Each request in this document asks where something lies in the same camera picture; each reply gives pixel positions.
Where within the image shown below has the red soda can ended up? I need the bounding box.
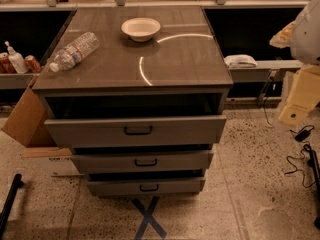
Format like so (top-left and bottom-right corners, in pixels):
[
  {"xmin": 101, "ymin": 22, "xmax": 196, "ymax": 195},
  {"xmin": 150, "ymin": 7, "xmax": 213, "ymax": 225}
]
[{"xmin": 25, "ymin": 55, "xmax": 42, "ymax": 73}]

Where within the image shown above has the grey drawer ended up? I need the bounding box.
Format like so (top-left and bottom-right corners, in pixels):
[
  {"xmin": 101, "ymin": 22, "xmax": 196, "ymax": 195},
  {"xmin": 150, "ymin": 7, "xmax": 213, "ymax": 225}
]
[
  {"xmin": 71, "ymin": 150, "xmax": 213, "ymax": 174},
  {"xmin": 45, "ymin": 115, "xmax": 226, "ymax": 148},
  {"xmin": 87, "ymin": 177, "xmax": 205, "ymax": 196}
]

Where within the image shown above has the grey middle drawer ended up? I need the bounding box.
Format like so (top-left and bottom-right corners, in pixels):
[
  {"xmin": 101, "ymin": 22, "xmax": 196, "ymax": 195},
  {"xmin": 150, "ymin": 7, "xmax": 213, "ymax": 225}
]
[{"xmin": 71, "ymin": 150, "xmax": 213, "ymax": 174}]

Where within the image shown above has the white folded cloth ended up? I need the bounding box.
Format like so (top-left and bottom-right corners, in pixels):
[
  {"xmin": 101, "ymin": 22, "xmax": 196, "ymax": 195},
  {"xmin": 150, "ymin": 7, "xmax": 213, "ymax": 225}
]
[{"xmin": 224, "ymin": 54, "xmax": 257, "ymax": 68}]

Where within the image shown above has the white paper bowl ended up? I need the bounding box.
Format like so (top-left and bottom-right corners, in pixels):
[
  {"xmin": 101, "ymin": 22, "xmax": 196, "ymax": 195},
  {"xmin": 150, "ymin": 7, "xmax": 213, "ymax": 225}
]
[{"xmin": 121, "ymin": 18, "xmax": 161, "ymax": 42}]

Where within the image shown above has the clear plastic water bottle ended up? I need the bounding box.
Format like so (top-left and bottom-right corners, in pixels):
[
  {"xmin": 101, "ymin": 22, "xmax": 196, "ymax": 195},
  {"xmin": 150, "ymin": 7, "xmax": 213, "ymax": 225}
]
[{"xmin": 49, "ymin": 32, "xmax": 100, "ymax": 72}]

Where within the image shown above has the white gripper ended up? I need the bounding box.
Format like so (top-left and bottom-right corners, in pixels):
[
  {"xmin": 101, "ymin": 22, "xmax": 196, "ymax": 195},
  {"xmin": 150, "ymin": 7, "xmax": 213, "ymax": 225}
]
[{"xmin": 278, "ymin": 65, "xmax": 320, "ymax": 126}]

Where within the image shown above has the grey drawer cabinet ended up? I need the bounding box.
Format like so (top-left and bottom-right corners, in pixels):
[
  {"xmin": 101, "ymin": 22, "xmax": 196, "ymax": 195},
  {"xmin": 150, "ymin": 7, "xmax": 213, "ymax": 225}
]
[{"xmin": 33, "ymin": 6, "xmax": 232, "ymax": 183}]

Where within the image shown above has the black power adapter cable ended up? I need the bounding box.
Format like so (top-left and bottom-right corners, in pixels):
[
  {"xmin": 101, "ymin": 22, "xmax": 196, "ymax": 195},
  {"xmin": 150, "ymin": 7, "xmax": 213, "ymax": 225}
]
[{"xmin": 283, "ymin": 124, "xmax": 317, "ymax": 189}]

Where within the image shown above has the grey top drawer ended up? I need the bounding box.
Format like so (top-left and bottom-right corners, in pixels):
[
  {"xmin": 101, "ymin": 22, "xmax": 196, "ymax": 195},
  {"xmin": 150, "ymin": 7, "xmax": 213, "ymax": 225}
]
[{"xmin": 45, "ymin": 115, "xmax": 226, "ymax": 148}]

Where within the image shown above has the brown cardboard box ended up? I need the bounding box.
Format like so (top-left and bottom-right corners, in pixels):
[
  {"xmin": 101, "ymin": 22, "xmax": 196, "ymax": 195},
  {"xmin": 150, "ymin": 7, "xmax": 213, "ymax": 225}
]
[{"xmin": 2, "ymin": 76, "xmax": 80, "ymax": 177}]

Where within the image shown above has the white pump bottle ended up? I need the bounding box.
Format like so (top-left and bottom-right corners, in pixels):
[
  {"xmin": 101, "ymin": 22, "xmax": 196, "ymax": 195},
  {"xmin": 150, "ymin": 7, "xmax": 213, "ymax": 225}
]
[{"xmin": 5, "ymin": 41, "xmax": 28, "ymax": 74}]

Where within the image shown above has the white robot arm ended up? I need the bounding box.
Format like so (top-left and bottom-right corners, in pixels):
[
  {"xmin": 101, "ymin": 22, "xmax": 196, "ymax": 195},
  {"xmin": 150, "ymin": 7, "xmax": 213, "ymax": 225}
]
[{"xmin": 269, "ymin": 0, "xmax": 320, "ymax": 126}]

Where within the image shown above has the red can at edge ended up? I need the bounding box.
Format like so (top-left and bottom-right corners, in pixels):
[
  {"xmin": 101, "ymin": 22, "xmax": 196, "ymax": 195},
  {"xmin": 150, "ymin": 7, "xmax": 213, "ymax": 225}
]
[{"xmin": 0, "ymin": 52, "xmax": 15, "ymax": 73}]

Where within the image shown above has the black pole left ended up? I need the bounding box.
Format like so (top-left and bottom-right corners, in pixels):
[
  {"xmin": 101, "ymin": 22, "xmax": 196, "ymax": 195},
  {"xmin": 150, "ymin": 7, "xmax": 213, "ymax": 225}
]
[{"xmin": 0, "ymin": 173, "xmax": 24, "ymax": 240}]

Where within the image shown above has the black stand right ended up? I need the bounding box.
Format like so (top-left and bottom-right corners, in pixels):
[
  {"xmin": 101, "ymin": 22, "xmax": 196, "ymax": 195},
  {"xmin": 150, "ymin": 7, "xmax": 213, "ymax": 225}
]
[{"xmin": 308, "ymin": 147, "xmax": 320, "ymax": 229}]

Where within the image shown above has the grey bottom drawer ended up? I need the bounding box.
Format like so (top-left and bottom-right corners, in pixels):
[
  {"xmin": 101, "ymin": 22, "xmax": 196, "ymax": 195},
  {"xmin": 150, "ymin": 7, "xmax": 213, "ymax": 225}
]
[{"xmin": 87, "ymin": 177, "xmax": 205, "ymax": 196}]

